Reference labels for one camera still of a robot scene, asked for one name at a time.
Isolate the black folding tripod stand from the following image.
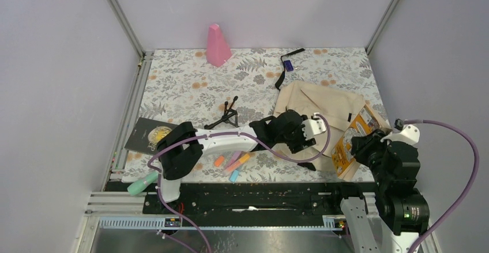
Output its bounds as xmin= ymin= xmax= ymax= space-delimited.
xmin=204 ymin=96 xmax=239 ymax=130

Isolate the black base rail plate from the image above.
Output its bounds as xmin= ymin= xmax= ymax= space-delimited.
xmin=105 ymin=182 xmax=409 ymax=229

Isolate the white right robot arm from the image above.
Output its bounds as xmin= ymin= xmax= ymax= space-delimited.
xmin=330 ymin=124 xmax=430 ymax=252

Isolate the pink highlighter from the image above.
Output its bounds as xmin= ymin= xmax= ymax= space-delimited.
xmin=224 ymin=151 xmax=242 ymax=168

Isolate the mint green tube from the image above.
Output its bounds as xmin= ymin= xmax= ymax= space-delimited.
xmin=127 ymin=171 xmax=159 ymax=196

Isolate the light blue highlighter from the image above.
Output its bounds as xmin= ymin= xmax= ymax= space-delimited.
xmin=229 ymin=169 xmax=240 ymax=183

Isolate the black notebook gold emblem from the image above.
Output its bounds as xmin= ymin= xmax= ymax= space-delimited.
xmin=124 ymin=118 xmax=177 ymax=155

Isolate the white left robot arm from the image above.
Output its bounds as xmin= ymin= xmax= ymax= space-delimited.
xmin=148 ymin=109 xmax=330 ymax=213

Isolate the orange yellow highlighter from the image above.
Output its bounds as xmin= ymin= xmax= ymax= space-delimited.
xmin=223 ymin=153 xmax=250 ymax=175

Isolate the orange activity book box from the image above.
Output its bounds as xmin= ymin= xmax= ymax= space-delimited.
xmin=331 ymin=104 xmax=391 ymax=181

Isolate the pink cone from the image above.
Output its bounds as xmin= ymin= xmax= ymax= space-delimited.
xmin=206 ymin=24 xmax=232 ymax=67

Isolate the cream canvas backpack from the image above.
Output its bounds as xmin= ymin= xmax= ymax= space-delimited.
xmin=273 ymin=48 xmax=383 ymax=179

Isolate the floral patterned table mat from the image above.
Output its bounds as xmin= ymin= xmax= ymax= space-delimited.
xmin=122 ymin=47 xmax=388 ymax=183

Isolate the purple eraser block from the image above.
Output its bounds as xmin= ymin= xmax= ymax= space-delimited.
xmin=283 ymin=60 xmax=294 ymax=72

